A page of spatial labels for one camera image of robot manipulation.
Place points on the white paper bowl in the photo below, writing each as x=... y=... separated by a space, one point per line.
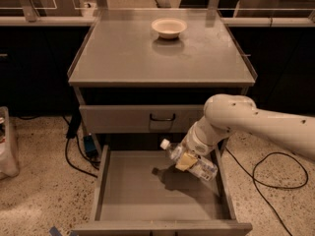
x=169 y=28

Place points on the blue tape strip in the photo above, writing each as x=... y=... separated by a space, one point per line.
x=53 y=231

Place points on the open grey lower drawer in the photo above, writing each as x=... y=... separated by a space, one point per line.
x=141 y=193

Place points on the blue power adapter box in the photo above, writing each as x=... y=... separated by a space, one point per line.
x=89 y=146

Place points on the clear plastic storage bin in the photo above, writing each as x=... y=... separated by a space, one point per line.
x=9 y=163

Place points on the grey metal drawer cabinet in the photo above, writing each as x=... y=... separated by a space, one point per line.
x=124 y=62

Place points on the closed grey upper drawer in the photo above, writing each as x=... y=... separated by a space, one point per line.
x=108 y=119

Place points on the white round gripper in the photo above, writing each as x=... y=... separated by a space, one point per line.
x=196 y=144

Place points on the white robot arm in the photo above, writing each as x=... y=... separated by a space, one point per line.
x=225 y=114

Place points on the black drawer handle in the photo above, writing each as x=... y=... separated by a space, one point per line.
x=162 y=119

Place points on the clear plastic water bottle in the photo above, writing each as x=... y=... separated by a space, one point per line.
x=203 y=168

